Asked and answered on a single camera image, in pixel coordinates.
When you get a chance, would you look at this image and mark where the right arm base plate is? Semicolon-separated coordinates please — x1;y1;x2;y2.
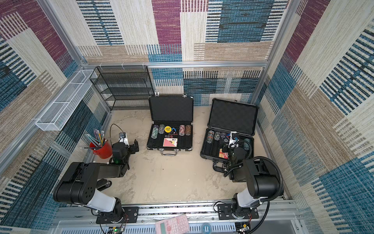
214;203;259;220

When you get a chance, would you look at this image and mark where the black stapler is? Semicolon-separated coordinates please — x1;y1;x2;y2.
96;178;113;191

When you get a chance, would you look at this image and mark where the blue tape roll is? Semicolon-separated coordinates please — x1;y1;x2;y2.
201;223;212;234

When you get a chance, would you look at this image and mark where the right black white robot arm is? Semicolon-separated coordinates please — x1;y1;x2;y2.
224;140;284;218

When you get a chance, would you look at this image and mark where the red pencil cup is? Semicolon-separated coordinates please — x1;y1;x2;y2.
89;140;113;159

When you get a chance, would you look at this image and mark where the black poker set case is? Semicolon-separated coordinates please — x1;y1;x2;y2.
146;95;194;156

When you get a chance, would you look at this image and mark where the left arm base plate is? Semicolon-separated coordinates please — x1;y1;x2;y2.
96;206;139;225

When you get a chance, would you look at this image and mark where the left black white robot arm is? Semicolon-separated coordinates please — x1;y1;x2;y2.
53;139;139;224

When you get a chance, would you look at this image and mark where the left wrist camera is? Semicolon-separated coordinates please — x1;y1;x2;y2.
118;132;129;146

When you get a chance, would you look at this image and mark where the pink playing card box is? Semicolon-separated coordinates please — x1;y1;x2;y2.
163;138;178;147

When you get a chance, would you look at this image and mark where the black mesh shelf rack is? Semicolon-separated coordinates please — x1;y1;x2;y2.
90;65;154;111

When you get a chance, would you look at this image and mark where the pink calculator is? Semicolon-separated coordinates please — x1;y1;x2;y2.
155;214;190;234

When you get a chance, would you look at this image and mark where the yellow round dealer button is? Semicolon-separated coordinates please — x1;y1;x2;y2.
164;126;172;133

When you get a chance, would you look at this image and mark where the small triangular button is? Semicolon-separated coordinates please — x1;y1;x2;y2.
170;128;178;135

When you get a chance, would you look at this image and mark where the grey poker set case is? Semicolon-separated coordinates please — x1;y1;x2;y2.
200;98;259;173

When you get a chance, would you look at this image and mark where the bundle of coloured pencils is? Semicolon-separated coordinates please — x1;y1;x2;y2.
82;129;107;150

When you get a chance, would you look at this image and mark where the white wire mesh basket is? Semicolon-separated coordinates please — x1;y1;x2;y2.
36;70;93;131

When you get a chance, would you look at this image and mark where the red playing card box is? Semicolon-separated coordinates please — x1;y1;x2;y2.
218;149;228;160

